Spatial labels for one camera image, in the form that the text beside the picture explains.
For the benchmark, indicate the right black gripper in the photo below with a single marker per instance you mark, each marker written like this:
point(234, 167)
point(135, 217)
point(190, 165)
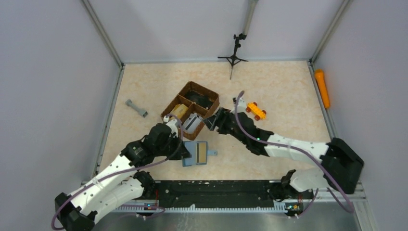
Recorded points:
point(219, 119)

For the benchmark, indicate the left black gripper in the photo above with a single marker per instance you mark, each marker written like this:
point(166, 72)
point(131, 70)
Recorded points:
point(183, 154)

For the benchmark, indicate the grey card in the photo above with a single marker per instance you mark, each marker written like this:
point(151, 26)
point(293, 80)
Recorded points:
point(192, 123)

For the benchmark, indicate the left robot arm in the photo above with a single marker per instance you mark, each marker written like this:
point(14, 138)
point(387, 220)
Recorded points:
point(123, 180)

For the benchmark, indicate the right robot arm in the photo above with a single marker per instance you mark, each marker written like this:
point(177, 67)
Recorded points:
point(335, 163)

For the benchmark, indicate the yellow card in basket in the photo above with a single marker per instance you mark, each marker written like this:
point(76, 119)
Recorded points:
point(179, 110)

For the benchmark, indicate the brown woven divided basket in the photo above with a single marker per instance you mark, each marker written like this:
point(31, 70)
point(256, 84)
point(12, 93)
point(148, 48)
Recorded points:
point(193, 107)

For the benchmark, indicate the orange toy car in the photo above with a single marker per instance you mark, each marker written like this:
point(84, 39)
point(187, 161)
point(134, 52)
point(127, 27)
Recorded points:
point(256, 111)

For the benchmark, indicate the grey plastic dumbbell part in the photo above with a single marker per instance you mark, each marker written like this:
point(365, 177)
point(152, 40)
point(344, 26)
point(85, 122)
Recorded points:
point(142, 112)

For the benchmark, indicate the black mini tripod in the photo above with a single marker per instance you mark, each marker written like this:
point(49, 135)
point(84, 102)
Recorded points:
point(234, 59)

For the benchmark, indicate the orange flashlight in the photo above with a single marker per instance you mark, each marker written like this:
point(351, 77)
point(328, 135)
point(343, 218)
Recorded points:
point(320, 80)

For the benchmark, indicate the grey vertical pole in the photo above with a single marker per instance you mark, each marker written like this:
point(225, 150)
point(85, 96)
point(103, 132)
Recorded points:
point(250, 12)

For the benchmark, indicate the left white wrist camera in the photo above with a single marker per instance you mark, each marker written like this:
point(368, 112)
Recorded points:
point(172, 123)

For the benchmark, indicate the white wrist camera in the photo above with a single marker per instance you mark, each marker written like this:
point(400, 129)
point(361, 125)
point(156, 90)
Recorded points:
point(239, 105)
point(172, 123)

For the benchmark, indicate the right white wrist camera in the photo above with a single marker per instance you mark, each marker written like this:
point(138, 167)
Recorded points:
point(239, 105)

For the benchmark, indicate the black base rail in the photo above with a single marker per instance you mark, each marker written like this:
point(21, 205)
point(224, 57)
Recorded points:
point(228, 194)

